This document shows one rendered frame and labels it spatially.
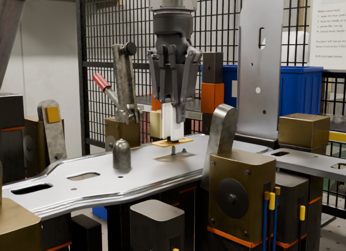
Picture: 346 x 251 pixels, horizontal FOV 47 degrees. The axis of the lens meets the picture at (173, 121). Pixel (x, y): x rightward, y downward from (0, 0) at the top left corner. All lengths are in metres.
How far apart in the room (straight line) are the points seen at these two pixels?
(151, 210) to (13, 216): 0.20
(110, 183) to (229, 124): 0.20
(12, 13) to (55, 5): 2.89
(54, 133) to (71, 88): 3.38
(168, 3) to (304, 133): 0.39
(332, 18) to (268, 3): 0.28
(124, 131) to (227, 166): 0.34
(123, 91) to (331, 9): 0.62
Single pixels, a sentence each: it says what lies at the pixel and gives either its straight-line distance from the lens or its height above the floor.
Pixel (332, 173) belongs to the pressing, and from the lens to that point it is 0.72.
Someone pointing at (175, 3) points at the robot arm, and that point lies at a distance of 0.73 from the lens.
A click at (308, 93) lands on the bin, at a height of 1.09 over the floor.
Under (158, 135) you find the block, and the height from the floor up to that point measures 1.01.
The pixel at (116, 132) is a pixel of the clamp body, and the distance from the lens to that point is 0.88.
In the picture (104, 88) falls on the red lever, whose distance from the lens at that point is 0.93.
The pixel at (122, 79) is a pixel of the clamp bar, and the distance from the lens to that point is 0.87.
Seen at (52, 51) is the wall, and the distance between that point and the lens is 4.08.
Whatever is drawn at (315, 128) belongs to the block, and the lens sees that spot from 0.88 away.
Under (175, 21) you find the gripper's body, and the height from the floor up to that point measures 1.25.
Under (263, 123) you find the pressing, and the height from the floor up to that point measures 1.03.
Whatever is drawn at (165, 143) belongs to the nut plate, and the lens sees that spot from 0.76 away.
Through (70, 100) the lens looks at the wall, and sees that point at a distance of 4.17.
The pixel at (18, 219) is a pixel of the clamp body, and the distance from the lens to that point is 0.41.
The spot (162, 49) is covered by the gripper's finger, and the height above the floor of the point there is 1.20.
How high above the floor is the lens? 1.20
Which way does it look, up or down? 10 degrees down
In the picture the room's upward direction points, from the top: straight up
